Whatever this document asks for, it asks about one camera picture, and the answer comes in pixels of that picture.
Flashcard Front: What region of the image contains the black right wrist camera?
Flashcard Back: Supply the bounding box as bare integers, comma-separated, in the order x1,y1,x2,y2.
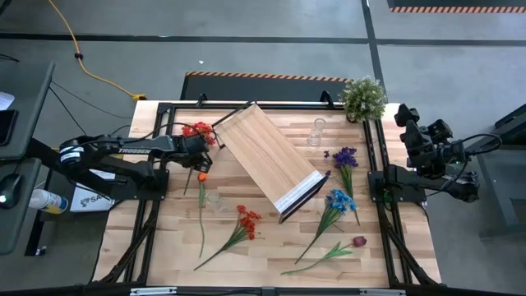
427,118,454,144

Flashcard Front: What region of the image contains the yellow power cable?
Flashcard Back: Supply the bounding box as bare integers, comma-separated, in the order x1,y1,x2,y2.
47,0,147,103

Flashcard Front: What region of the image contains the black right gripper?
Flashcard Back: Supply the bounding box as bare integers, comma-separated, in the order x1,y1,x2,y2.
394,103,444,177

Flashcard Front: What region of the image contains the white spray can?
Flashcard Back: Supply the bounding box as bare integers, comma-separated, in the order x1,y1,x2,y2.
28,187,70,215

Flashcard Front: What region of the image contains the black computer mouse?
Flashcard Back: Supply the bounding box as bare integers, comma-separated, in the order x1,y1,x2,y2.
0,172,24,210

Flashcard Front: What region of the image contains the red artificial flower bunch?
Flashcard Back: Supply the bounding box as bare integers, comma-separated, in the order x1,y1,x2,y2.
182,121,218,197

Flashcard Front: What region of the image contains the red-orange artificial flower bunch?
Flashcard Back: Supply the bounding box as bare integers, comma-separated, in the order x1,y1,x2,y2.
192,204,264,272

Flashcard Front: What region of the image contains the dark red artificial tulip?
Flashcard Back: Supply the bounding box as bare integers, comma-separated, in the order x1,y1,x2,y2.
280,235,368,276

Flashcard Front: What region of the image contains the dark grey cart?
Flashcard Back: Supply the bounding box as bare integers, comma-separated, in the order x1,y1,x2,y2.
464,102,526,239

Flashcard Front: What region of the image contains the blue artificial flower bunch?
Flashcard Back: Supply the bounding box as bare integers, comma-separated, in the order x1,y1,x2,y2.
293,187,358,266

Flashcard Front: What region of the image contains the white paper sheet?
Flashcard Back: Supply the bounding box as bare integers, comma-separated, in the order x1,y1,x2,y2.
0,90,16,112

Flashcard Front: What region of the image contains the black mat with striped edge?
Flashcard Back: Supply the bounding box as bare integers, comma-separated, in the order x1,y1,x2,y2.
385,0,526,14
179,70,354,102

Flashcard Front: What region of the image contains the white printed cardboard box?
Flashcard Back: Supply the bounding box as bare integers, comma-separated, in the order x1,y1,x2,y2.
69,166,118,214

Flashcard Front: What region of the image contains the black aluminium table frame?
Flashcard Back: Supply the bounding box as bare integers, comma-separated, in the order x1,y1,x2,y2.
92,90,443,296

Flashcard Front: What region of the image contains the wooden shelf with black frame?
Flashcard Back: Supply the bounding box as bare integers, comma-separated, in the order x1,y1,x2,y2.
211,100,330,225

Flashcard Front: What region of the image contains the orange artificial tulip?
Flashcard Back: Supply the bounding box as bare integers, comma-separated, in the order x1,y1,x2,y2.
196,171,209,259

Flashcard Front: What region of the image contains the green potted plant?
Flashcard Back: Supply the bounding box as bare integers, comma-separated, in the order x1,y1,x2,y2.
339,76,389,124

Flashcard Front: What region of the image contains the grey desk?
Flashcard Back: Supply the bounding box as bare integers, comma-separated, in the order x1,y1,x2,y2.
0,60,120,258

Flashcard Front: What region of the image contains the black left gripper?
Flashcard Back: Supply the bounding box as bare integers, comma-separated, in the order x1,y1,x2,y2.
174,133,214,174

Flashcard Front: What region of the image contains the clear glass vase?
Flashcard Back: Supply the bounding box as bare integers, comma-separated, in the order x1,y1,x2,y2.
205,191,227,215
307,118,328,148

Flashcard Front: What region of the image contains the silver metal bracket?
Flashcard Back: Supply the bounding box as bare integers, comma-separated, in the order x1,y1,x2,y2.
130,286,178,296
360,288,407,296

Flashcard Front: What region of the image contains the purple artificial flower bunch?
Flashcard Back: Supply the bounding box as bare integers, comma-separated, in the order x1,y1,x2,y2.
322,146,362,227

